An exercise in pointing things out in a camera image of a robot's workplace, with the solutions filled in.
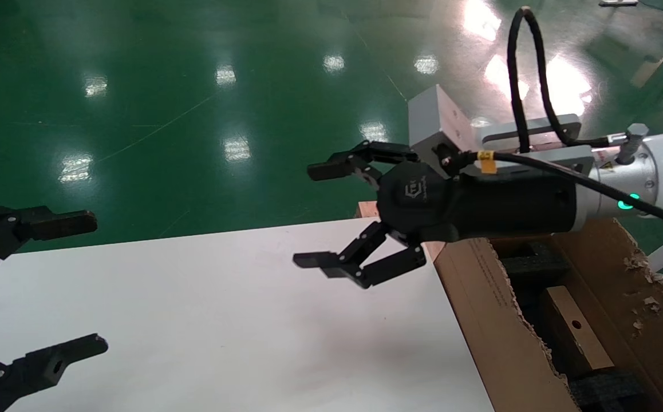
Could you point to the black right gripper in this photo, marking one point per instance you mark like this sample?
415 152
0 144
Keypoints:
480 206

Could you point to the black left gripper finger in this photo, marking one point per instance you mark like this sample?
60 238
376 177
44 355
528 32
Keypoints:
39 223
39 365

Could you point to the big torn cardboard box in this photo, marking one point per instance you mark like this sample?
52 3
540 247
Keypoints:
480 326

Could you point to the wooden board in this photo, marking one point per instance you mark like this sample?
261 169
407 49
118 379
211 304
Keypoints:
367 209

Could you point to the black foam block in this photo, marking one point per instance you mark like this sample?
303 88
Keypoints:
609 395
535 264

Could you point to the grey stand base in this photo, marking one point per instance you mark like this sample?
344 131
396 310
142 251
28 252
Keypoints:
618 3

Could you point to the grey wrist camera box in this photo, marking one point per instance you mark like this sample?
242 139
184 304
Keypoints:
434 123

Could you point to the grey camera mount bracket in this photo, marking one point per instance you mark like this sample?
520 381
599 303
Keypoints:
537 130

